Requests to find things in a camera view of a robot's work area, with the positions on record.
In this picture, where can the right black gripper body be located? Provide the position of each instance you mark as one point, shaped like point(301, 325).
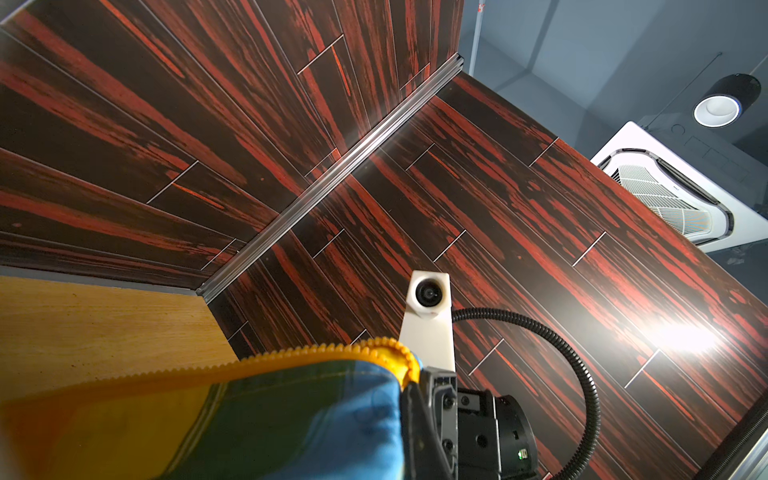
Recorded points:
point(473, 434)

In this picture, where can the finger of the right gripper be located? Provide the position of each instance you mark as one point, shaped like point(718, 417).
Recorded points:
point(423, 438)

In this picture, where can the rainbow striped hooded jacket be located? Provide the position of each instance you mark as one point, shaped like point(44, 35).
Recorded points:
point(313, 412)

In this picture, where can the ceiling air conditioner cassette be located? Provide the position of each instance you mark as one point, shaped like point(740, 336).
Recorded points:
point(692, 204)

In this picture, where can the black ceiling spotlight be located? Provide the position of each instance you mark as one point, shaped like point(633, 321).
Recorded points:
point(727, 99)

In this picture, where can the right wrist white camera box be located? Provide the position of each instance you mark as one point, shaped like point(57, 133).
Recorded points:
point(426, 328)

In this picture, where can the right aluminium corner post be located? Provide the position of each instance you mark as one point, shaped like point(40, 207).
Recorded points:
point(329, 180)

